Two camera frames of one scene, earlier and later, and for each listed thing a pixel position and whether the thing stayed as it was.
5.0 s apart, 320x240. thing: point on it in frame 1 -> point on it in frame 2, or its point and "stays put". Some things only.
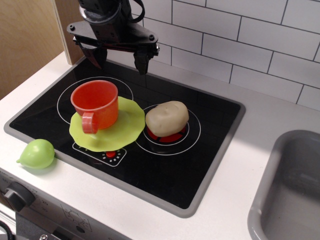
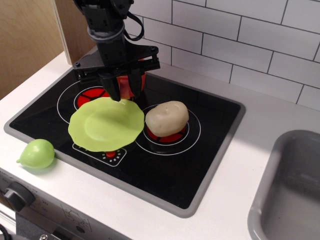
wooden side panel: (32, 32) stays put
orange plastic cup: (97, 102) -> (125, 86)
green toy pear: (38, 154) stays put
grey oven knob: (18, 196) stays put
